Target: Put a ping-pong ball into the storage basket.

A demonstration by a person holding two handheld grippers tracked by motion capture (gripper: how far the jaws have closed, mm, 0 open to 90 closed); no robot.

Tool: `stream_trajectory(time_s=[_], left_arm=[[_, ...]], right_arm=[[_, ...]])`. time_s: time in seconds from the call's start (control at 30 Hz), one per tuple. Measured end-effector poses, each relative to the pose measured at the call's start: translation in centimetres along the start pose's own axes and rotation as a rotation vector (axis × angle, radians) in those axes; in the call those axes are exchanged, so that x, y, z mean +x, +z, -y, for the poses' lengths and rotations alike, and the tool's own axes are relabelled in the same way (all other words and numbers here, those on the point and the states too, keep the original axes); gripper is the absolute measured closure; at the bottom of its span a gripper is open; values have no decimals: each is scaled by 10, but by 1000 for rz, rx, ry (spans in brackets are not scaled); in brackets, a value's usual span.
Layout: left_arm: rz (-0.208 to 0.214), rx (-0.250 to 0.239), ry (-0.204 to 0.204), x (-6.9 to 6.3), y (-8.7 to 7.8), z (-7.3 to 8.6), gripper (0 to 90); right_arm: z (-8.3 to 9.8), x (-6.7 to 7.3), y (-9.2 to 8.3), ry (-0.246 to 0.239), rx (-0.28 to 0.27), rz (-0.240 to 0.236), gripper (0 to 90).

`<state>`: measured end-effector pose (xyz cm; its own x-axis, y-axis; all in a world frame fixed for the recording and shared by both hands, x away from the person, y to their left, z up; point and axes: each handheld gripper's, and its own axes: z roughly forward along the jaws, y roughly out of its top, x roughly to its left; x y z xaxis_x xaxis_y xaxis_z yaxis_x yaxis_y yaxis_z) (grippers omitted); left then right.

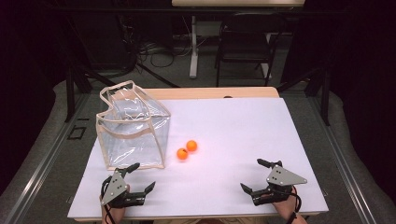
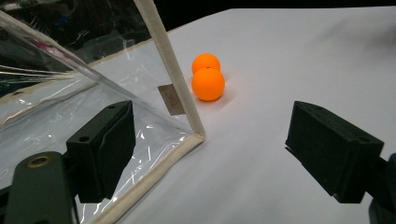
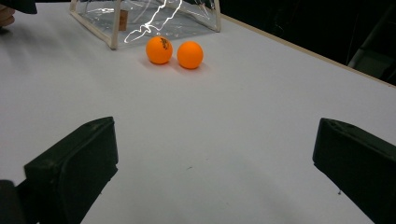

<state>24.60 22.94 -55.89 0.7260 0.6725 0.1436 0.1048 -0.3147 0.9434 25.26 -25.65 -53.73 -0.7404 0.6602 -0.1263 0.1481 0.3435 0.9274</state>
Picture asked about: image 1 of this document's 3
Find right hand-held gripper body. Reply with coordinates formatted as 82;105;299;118
251;164;308;207

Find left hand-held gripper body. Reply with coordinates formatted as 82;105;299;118
100;171;147;209

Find clear plastic bag beige trim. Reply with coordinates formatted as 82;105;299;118
95;79;172;171

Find person's left hand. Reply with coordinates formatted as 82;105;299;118
101;204;126;218

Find person's right hand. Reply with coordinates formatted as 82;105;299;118
274;186;302;218

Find white board mat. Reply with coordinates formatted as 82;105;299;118
67;97;330;218

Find light wooden table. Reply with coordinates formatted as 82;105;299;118
73;86;321;223

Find black metal stand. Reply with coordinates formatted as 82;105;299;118
276;66;332;127
64;62;116;123

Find black chair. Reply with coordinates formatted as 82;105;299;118
214;12;288;88

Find white-legged desk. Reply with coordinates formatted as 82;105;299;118
171;0;305;79

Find left hand-held gripper cable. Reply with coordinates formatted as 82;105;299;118
100;175;114;224

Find hand-held gripper cable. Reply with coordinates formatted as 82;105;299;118
286;186;303;224
100;175;114;224

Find right hand-held gripper cable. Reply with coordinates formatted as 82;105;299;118
286;186;303;224

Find metal floor rail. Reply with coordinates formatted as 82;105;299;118
3;92;92;224
307;96;378;224

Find bundle of floor cables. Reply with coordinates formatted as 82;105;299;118
136;40;191;69

